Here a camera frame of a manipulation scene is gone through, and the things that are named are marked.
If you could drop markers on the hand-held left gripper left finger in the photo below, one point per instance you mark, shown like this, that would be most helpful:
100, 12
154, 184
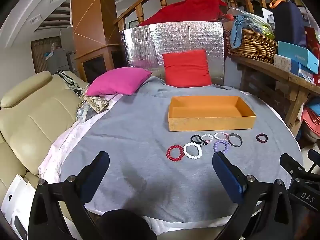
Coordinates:
97, 175

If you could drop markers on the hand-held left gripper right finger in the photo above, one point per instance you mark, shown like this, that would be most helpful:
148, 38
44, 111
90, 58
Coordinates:
225, 173

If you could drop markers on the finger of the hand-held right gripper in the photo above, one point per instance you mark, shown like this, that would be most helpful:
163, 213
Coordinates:
290, 163
315, 158

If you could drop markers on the grey bangle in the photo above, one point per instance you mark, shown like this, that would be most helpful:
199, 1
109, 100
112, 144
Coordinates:
239, 140

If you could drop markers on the orange cardboard box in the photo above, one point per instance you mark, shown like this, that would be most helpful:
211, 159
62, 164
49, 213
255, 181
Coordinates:
212, 123

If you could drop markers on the pink bag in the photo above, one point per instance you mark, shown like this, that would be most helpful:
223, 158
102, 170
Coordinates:
311, 125

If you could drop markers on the grey blanket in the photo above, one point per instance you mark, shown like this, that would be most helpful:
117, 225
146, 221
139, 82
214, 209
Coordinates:
140, 142

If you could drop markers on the clear plastic bag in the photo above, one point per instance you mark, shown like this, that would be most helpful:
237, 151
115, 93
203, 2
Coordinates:
83, 112

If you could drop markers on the gold patterned cloth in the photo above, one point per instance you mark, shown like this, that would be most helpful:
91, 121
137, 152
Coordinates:
97, 103

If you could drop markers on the beige leather sofa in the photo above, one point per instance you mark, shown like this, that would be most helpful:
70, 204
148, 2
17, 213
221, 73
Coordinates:
32, 115

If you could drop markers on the black white patterned cloth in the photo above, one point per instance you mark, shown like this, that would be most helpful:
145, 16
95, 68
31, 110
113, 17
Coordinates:
72, 82

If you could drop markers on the magenta pillow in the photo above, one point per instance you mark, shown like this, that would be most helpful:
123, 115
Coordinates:
117, 81

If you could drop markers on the white flower print box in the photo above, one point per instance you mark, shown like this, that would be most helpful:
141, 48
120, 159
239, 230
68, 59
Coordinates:
285, 63

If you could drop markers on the blue cardboard box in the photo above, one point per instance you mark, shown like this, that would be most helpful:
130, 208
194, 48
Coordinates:
297, 55

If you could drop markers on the red pillow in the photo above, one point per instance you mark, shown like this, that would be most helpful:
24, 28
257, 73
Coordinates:
186, 67

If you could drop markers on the red paper bag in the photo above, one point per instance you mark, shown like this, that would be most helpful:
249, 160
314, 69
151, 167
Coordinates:
312, 45

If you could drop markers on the grey background cabinet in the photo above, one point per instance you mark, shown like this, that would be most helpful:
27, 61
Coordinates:
58, 60

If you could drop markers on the wicker basket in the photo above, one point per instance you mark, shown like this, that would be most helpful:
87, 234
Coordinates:
250, 46

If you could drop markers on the navy bag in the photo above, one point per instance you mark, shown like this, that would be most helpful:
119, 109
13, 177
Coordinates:
288, 23

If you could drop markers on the silver insulation panel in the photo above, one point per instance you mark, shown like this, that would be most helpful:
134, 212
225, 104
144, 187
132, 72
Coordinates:
140, 45

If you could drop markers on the blue cloth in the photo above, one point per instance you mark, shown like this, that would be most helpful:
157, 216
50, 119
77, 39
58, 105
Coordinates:
237, 28

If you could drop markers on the wooden cabinet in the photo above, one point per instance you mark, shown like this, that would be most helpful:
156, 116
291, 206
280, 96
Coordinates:
90, 30

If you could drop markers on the large red cloth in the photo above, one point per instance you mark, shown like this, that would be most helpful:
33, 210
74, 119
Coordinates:
187, 10

